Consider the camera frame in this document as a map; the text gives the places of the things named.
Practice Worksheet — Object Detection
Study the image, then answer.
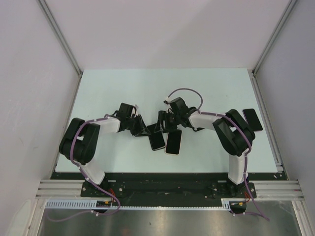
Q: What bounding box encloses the white-edged black phone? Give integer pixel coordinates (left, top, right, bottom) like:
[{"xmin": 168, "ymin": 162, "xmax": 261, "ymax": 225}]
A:
[{"xmin": 149, "ymin": 132, "xmax": 165, "ymax": 151}]

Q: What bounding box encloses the beige phone case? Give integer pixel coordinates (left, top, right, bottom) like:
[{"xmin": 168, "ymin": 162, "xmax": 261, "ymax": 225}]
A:
[{"xmin": 164, "ymin": 129, "xmax": 183, "ymax": 157}]

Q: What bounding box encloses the teal-edged phone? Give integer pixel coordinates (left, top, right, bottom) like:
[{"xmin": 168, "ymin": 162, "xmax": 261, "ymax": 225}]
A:
[{"xmin": 165, "ymin": 129, "xmax": 182, "ymax": 155}]

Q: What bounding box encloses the purple-edged phone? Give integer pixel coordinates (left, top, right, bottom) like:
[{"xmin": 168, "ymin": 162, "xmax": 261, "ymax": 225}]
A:
[{"xmin": 243, "ymin": 108, "xmax": 263, "ymax": 132}]

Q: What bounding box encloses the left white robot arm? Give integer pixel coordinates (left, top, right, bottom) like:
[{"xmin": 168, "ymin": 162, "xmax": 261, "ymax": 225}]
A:
[{"xmin": 59, "ymin": 103, "xmax": 151, "ymax": 185}]

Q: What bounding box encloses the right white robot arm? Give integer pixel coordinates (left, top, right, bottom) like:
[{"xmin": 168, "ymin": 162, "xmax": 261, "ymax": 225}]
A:
[{"xmin": 156, "ymin": 97, "xmax": 255, "ymax": 185}]

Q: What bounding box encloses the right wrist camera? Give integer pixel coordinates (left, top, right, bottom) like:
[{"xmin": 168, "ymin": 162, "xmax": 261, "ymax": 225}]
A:
[{"xmin": 163, "ymin": 97, "xmax": 173, "ymax": 113}]

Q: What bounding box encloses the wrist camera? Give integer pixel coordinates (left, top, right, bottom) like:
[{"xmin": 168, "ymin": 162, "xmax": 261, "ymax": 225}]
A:
[
  {"xmin": 163, "ymin": 97, "xmax": 173, "ymax": 113},
  {"xmin": 131, "ymin": 105, "xmax": 139, "ymax": 118}
]

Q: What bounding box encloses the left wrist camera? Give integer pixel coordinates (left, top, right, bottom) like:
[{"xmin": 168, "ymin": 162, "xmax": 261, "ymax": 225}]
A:
[{"xmin": 131, "ymin": 105, "xmax": 139, "ymax": 118}]

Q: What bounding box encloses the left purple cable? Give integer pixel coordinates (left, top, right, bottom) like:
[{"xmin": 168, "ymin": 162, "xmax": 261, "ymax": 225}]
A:
[{"xmin": 45, "ymin": 117, "xmax": 122, "ymax": 222}]

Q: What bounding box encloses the slotted cable duct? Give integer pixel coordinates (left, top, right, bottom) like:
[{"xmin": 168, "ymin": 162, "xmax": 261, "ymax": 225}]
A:
[{"xmin": 46, "ymin": 198, "xmax": 245, "ymax": 210}]

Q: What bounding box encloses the horizontal aluminium rail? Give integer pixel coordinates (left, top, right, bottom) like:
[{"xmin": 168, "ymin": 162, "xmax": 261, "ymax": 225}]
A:
[{"xmin": 35, "ymin": 179, "xmax": 304, "ymax": 201}]

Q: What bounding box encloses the left aluminium frame post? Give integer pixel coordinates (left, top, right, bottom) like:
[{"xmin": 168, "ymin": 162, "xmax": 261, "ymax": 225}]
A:
[{"xmin": 36, "ymin": 0, "xmax": 83, "ymax": 79}]

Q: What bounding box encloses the aluminium frame post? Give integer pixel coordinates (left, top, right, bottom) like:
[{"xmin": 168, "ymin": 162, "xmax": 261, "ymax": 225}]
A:
[
  {"xmin": 252, "ymin": 0, "xmax": 299, "ymax": 76},
  {"xmin": 36, "ymin": 0, "xmax": 83, "ymax": 79}
]

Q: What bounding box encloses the right aluminium frame post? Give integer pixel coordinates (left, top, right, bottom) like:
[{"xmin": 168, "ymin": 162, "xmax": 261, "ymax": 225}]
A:
[{"xmin": 252, "ymin": 0, "xmax": 299, "ymax": 76}]

